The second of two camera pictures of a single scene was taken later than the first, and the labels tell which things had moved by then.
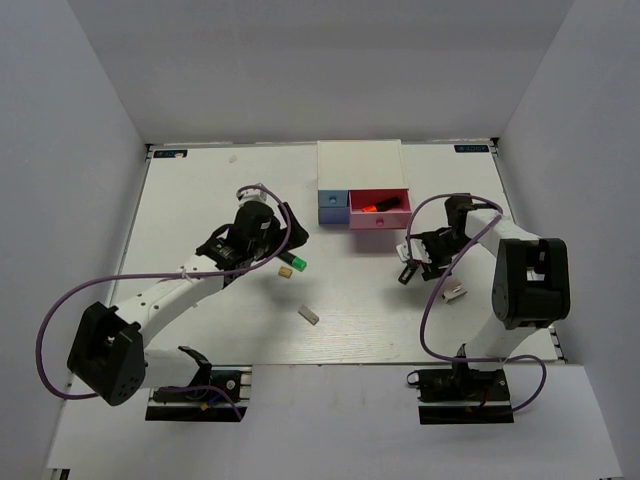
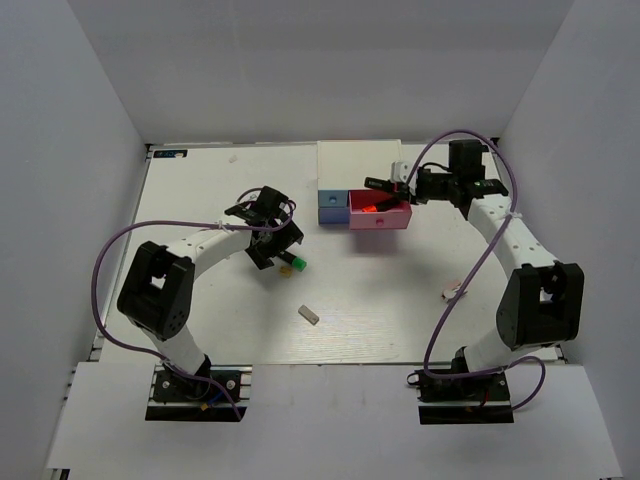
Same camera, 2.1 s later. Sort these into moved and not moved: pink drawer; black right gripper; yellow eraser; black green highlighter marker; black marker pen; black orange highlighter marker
Moved: black right gripper; black marker pen
Not moved: yellow eraser; black orange highlighter marker; pink drawer; black green highlighter marker
